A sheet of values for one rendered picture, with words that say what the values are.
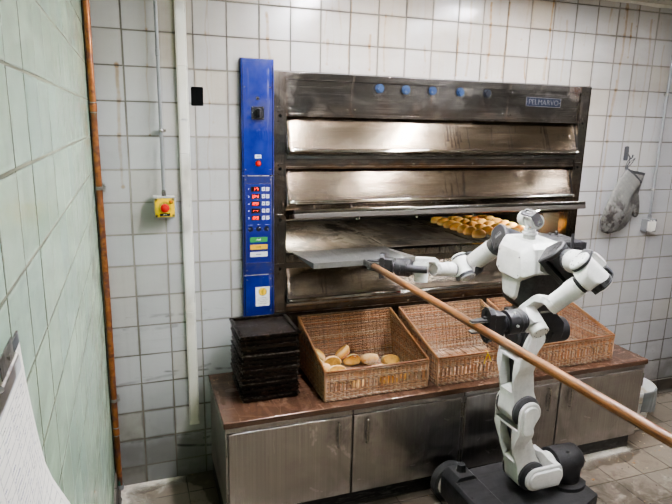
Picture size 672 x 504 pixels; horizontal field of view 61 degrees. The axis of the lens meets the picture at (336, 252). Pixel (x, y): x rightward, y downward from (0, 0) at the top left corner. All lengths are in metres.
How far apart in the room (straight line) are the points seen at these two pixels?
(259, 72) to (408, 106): 0.83
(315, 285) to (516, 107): 1.54
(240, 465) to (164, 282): 0.94
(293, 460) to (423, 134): 1.80
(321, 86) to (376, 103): 0.31
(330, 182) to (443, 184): 0.67
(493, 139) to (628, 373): 1.54
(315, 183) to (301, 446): 1.30
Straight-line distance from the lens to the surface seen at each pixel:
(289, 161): 2.93
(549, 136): 3.67
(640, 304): 4.45
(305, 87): 2.96
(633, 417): 1.59
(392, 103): 3.12
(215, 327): 3.03
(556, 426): 3.51
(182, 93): 2.81
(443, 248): 3.35
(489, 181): 3.45
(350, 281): 3.14
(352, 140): 3.02
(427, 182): 3.24
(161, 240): 2.88
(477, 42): 3.37
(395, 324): 3.20
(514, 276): 2.50
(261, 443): 2.72
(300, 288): 3.05
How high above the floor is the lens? 1.87
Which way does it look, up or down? 13 degrees down
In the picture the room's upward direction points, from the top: 1 degrees clockwise
